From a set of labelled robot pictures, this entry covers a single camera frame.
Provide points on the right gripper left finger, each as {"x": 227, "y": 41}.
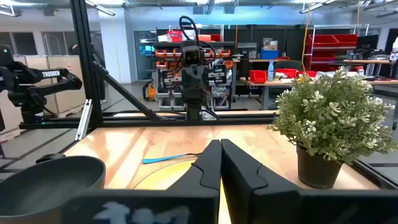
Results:
{"x": 205, "y": 174}

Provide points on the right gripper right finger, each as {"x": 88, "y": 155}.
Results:
{"x": 239, "y": 180}

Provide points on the black bowl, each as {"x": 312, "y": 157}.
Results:
{"x": 46, "y": 186}

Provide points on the shelf with orange bins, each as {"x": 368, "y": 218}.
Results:
{"x": 168, "y": 53}

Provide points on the yellow plate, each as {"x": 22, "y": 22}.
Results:
{"x": 161, "y": 177}

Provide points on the red storage box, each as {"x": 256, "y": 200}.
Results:
{"x": 175, "y": 36}

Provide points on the red plastic bin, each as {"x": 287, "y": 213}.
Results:
{"x": 287, "y": 73}
{"x": 258, "y": 76}

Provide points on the clear blue water bottle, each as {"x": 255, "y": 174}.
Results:
{"x": 271, "y": 73}

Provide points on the wooden workbench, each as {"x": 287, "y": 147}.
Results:
{"x": 273, "y": 83}

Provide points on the blue box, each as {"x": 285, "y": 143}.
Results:
{"x": 270, "y": 54}

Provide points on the cardboard box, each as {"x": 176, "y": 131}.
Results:
{"x": 271, "y": 45}

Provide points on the person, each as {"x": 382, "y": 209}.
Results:
{"x": 101, "y": 88}

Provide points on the black office chair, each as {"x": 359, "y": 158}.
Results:
{"x": 289, "y": 64}

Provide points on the green plant in black pot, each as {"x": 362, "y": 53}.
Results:
{"x": 332, "y": 118}

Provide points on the plywood crate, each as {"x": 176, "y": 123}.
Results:
{"x": 66, "y": 99}

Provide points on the metal rack with red bins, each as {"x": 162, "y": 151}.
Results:
{"x": 323, "y": 40}

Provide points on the black table edge clamp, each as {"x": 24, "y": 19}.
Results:
{"x": 49, "y": 158}

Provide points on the silver aluminium rail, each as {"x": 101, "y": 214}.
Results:
{"x": 84, "y": 119}

